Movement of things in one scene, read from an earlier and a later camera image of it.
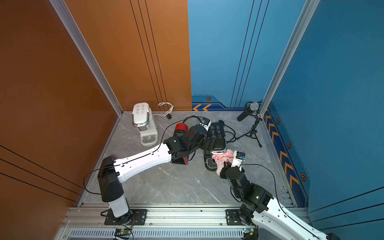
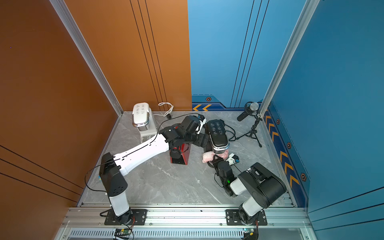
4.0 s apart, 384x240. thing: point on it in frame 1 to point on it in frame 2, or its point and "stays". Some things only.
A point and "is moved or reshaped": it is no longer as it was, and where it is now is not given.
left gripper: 209,143 to 201,143
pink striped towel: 220,158 is moved or reshaped
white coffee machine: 143,118 stays
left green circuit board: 123,231 stays
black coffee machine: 217,140 stays
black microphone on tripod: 251,108 stays
